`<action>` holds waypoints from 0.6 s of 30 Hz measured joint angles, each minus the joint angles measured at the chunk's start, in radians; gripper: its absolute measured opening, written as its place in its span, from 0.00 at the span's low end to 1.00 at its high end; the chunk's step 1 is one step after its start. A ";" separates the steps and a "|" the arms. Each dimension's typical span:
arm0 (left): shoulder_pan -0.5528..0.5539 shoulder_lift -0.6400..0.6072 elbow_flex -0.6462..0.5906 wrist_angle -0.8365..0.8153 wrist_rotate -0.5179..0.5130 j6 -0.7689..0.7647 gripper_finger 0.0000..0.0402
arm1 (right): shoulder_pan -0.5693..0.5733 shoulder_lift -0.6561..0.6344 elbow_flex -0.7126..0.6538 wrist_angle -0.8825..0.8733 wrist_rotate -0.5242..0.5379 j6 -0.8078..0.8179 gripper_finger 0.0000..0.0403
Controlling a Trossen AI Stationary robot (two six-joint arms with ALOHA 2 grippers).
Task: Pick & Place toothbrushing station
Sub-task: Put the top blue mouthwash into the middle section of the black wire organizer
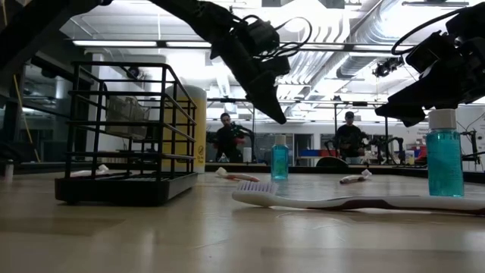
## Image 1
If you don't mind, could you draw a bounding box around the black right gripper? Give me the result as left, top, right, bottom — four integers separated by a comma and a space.
374, 36, 485, 128

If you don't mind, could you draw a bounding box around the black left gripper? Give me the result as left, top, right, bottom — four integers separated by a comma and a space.
210, 22, 291, 126

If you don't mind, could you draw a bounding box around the blue mouthwash bottle white cap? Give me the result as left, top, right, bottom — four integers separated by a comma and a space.
425, 108, 465, 198
270, 134, 289, 181

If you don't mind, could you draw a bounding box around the white orange toothbrush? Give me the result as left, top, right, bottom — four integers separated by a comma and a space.
214, 167, 261, 183
70, 163, 111, 178

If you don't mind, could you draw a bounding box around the white purple toothbrush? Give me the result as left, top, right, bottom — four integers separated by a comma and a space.
339, 168, 373, 185
231, 180, 485, 216

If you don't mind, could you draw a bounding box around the person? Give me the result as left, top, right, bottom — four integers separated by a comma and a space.
334, 110, 371, 165
213, 111, 248, 164

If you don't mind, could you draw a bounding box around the long ceiling light bar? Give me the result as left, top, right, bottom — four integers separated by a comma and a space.
64, 37, 485, 53

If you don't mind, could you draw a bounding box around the small white cylinder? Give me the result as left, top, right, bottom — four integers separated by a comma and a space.
4, 158, 15, 183

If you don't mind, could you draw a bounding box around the black ceiling camera rig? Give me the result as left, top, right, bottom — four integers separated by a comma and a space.
372, 55, 405, 79

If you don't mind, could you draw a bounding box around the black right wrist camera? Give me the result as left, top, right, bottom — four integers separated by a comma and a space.
404, 30, 458, 74

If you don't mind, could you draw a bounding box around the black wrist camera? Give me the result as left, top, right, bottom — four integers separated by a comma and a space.
237, 15, 282, 57
404, 30, 458, 74

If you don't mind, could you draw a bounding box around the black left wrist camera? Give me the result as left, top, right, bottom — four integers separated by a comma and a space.
237, 15, 282, 57

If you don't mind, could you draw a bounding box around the silver ventilation duct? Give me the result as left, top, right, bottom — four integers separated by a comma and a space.
335, 0, 421, 80

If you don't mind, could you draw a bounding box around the black background station frame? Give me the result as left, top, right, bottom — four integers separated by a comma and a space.
206, 96, 392, 165

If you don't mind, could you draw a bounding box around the black metal table frame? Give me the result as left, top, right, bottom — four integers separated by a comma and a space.
0, 161, 485, 185

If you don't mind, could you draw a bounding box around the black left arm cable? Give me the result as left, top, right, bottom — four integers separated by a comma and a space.
231, 14, 314, 62

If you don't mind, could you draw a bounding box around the black wire caddy rack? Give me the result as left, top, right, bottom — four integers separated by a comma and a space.
54, 61, 199, 208

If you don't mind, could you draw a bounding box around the yellow hanging cable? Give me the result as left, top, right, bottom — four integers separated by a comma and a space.
1, 0, 42, 164

